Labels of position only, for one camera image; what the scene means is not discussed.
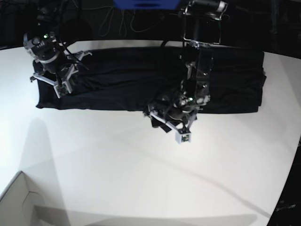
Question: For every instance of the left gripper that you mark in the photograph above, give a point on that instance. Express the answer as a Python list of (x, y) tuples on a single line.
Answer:
[(171, 118)]

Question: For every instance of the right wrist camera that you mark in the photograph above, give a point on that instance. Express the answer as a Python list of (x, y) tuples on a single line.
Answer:
[(61, 91)]

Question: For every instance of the blue box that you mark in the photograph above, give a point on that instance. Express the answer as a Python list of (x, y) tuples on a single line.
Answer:
[(146, 4)]

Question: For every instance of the black t-shirt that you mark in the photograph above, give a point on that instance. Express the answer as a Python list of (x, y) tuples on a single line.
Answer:
[(128, 79)]

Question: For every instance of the white cardboard box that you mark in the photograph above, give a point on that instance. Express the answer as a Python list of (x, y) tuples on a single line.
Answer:
[(19, 206)]

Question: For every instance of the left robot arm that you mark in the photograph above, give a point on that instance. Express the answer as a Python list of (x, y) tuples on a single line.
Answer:
[(201, 30)]

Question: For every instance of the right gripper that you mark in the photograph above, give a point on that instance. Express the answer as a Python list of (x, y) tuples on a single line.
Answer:
[(58, 74)]

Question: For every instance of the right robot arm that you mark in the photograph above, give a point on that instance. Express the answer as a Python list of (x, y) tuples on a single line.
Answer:
[(44, 44)]

